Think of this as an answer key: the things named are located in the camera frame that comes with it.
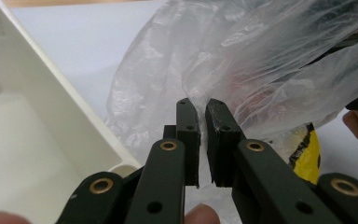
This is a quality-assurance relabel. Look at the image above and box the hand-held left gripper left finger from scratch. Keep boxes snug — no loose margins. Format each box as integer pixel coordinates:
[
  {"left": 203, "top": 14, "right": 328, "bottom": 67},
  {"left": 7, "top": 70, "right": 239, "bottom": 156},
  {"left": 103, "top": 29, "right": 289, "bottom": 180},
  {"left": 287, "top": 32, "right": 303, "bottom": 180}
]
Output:
[{"left": 125, "top": 97, "right": 201, "bottom": 224}]

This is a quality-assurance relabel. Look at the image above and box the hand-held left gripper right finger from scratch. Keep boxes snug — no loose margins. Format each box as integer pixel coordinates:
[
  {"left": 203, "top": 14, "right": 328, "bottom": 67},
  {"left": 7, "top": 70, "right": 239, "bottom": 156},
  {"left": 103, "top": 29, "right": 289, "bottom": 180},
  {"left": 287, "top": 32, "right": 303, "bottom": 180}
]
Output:
[{"left": 204, "top": 98, "right": 343, "bottom": 224}]

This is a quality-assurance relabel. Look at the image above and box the clear printed plastic bag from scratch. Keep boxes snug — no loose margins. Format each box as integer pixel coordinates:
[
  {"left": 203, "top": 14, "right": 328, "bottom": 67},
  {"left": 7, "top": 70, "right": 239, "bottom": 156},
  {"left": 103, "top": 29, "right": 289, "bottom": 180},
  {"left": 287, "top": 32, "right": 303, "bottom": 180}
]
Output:
[{"left": 105, "top": 0, "right": 358, "bottom": 224}]

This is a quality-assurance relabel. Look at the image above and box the white plastic bin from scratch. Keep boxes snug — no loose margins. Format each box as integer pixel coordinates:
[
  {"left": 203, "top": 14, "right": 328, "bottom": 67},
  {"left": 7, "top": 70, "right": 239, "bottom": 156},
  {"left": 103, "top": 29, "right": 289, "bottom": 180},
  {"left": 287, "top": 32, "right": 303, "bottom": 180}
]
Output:
[{"left": 0, "top": 0, "right": 143, "bottom": 224}]

